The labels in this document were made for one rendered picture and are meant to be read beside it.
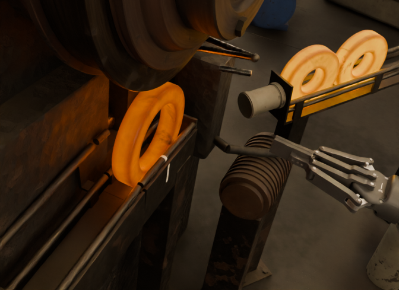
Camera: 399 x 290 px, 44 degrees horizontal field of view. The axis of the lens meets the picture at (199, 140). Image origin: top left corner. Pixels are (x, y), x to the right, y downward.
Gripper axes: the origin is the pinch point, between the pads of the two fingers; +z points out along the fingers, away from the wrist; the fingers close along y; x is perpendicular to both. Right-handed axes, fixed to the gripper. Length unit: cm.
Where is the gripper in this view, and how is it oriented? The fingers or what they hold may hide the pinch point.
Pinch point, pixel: (291, 152)
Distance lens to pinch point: 86.9
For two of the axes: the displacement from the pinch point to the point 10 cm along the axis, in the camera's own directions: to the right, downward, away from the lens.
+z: -8.9, -4.2, 1.9
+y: 4.1, -5.3, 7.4
